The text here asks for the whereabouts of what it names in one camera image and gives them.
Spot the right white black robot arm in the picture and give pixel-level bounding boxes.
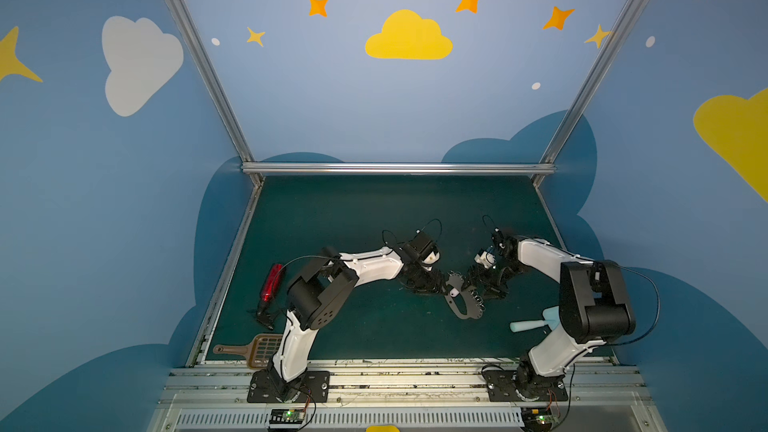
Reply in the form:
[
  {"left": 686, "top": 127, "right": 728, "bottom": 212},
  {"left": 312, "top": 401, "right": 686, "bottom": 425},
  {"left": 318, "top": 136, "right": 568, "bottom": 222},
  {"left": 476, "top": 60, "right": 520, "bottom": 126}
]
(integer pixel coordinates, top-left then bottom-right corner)
[{"left": 469, "top": 214, "right": 661, "bottom": 389}]

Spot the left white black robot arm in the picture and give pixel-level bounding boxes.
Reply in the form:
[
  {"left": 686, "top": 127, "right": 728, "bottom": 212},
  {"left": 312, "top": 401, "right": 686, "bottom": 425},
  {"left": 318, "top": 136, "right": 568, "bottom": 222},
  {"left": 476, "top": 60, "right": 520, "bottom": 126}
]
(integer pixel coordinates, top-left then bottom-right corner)
[{"left": 268, "top": 230, "right": 441, "bottom": 387}]

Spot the light blue spatula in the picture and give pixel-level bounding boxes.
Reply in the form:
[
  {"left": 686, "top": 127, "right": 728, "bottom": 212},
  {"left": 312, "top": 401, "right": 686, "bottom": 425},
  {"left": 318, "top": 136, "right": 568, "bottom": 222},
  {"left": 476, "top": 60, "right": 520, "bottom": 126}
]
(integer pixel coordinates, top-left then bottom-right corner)
[{"left": 509, "top": 306, "right": 560, "bottom": 333}]

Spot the red cylindrical bottle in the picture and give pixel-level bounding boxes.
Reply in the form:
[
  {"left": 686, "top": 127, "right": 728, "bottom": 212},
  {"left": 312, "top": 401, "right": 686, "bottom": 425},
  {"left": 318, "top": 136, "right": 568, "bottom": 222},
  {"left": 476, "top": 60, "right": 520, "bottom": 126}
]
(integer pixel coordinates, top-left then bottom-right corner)
[{"left": 251, "top": 263, "right": 286, "bottom": 330}]

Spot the right green circuit board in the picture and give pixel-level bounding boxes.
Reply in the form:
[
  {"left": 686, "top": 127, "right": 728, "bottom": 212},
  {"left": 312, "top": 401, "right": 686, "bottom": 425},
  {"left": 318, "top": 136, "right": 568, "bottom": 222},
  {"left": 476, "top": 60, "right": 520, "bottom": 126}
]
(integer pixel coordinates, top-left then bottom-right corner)
[{"left": 521, "top": 408, "right": 562, "bottom": 432}]

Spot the green circuit board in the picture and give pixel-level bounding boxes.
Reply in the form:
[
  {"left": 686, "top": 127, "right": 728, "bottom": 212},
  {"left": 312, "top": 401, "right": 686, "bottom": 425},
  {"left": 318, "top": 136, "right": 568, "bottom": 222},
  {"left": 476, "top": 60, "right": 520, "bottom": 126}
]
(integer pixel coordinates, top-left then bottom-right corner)
[
  {"left": 267, "top": 408, "right": 307, "bottom": 429},
  {"left": 521, "top": 408, "right": 562, "bottom": 432}
]

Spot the yellow object bottom edge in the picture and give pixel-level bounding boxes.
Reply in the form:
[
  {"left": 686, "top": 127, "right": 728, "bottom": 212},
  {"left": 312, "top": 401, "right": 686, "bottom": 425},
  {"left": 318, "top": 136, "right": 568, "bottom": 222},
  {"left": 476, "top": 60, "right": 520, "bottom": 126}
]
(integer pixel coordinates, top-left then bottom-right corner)
[{"left": 365, "top": 425, "right": 400, "bottom": 432}]

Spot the brown slotted spatula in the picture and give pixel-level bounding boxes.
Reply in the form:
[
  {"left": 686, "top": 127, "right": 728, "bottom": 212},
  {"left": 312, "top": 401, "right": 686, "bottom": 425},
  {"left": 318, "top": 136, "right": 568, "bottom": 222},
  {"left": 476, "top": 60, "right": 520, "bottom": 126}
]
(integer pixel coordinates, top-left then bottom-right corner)
[{"left": 212, "top": 333, "right": 282, "bottom": 370}]

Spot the left green circuit board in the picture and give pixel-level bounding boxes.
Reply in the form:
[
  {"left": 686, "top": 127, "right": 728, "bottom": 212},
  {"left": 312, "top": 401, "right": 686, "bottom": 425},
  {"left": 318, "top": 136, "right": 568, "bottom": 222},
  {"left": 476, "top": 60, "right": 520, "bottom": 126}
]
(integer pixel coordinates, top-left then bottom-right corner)
[{"left": 267, "top": 408, "right": 307, "bottom": 429}]

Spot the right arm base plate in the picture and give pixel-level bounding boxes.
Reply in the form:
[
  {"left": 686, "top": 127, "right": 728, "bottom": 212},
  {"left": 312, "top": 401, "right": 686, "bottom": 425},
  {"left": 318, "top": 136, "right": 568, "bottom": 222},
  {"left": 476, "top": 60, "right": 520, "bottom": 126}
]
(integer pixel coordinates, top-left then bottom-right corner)
[{"left": 481, "top": 368, "right": 568, "bottom": 402}]

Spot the right side frame bar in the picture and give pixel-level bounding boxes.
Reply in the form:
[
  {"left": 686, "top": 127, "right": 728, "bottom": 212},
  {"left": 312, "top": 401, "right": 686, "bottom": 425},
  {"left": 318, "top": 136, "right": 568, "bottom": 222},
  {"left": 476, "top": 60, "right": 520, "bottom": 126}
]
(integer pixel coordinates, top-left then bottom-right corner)
[{"left": 535, "top": 183, "right": 582, "bottom": 252}]

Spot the white slotted cable duct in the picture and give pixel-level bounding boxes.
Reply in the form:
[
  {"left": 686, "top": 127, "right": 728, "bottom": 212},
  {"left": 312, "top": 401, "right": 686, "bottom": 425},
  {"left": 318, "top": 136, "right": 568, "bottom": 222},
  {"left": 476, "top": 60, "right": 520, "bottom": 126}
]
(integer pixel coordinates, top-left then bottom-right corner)
[{"left": 169, "top": 408, "right": 523, "bottom": 431}]

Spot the back aluminium frame bar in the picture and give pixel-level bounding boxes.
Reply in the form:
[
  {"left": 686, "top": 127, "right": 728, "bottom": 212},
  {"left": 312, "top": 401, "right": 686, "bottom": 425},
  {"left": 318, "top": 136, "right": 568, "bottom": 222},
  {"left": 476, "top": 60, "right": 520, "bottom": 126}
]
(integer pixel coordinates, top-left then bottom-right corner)
[{"left": 241, "top": 162, "right": 556, "bottom": 176}]

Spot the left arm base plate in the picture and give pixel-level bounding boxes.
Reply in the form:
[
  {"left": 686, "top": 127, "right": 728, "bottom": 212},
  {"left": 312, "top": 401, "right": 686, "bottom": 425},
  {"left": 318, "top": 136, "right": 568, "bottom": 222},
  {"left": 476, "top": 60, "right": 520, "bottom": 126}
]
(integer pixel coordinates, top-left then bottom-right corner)
[{"left": 246, "top": 369, "right": 330, "bottom": 403}]

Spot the left side frame bar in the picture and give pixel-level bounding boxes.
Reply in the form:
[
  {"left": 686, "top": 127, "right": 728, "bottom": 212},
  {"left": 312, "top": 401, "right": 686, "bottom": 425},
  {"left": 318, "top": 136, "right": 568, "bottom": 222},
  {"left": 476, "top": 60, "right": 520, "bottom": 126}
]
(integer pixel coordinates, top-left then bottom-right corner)
[{"left": 184, "top": 185, "right": 263, "bottom": 368}]

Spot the aluminium mounting rail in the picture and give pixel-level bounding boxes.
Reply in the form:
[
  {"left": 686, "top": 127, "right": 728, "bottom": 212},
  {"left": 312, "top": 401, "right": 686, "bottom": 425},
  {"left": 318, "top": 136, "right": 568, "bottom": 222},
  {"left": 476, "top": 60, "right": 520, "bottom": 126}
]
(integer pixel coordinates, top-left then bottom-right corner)
[{"left": 157, "top": 357, "right": 653, "bottom": 408}]

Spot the right aluminium frame post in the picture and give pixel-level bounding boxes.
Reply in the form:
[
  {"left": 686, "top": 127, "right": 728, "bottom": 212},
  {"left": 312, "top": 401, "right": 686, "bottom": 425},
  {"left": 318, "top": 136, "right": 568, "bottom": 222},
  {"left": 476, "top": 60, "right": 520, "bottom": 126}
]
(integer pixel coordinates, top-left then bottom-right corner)
[{"left": 532, "top": 0, "right": 650, "bottom": 190}]

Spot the aluminium frame post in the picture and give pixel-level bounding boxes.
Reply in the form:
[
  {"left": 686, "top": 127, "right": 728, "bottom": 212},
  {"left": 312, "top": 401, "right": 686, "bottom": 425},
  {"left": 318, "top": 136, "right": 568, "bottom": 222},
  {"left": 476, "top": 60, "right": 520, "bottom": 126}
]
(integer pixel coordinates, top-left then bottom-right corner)
[
  {"left": 164, "top": 0, "right": 253, "bottom": 164},
  {"left": 532, "top": 0, "right": 650, "bottom": 190}
]

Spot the left aluminium frame post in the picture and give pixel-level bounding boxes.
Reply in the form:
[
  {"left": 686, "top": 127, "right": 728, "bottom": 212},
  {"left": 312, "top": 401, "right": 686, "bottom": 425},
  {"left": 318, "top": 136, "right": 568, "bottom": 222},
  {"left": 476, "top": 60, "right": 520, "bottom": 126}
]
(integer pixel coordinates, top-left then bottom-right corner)
[{"left": 164, "top": 0, "right": 253, "bottom": 164}]

